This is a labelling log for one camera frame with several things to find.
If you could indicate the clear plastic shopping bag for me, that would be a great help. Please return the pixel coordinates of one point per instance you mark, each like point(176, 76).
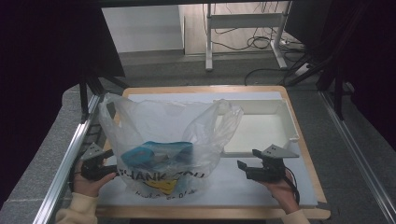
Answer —
point(149, 124)

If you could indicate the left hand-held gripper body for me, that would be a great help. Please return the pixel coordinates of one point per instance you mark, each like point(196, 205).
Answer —
point(93, 155)

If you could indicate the person's right hand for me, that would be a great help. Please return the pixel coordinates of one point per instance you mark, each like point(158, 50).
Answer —
point(285, 194)

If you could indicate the white panel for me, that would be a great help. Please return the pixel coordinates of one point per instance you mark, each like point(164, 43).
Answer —
point(140, 28)

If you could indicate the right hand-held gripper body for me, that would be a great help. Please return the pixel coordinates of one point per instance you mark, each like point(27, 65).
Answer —
point(272, 168)

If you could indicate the person's left hand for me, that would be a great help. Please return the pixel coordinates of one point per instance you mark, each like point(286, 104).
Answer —
point(88, 186)

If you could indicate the blue snack pouch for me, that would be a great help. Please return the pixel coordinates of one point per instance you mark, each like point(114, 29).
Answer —
point(140, 155)

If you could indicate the pale grey table mat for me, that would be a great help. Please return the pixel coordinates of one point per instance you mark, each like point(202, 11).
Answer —
point(249, 186)

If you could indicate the white metal desk frame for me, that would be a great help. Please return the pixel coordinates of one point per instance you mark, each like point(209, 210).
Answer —
point(243, 20)

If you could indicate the black bracket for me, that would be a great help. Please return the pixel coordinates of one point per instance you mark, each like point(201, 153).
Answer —
point(91, 137)

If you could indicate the white plastic bin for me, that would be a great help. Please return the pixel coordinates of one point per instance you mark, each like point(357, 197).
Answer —
point(261, 130)

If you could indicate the aluminium rail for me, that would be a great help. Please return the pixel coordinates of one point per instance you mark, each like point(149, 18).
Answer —
point(67, 161)
point(358, 155)

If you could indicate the dark curtain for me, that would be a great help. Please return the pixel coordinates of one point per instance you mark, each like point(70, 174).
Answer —
point(370, 62)
point(37, 77)

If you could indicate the white power strip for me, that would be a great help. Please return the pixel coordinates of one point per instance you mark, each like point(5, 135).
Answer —
point(302, 69)

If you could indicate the black metal stand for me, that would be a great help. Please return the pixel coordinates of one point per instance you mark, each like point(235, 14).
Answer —
point(337, 93)
point(83, 99)

